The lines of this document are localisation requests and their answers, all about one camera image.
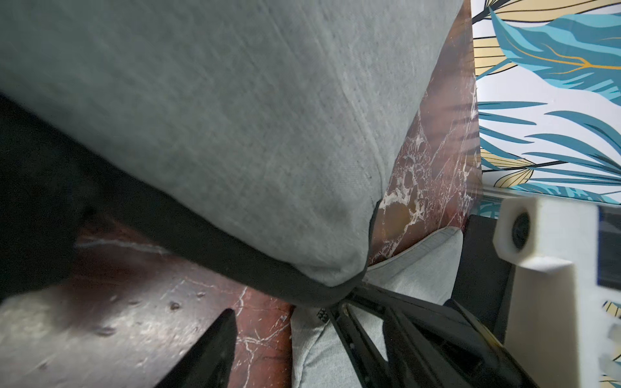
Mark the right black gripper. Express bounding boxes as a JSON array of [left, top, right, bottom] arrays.
[[346, 215, 536, 387]]

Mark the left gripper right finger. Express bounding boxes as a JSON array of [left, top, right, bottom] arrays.
[[328, 301, 412, 387]]

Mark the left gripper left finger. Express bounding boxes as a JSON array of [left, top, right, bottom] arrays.
[[156, 309, 238, 388]]

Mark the grey laptop bag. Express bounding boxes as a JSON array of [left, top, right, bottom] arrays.
[[290, 227, 463, 387], [1, 1, 463, 307]]

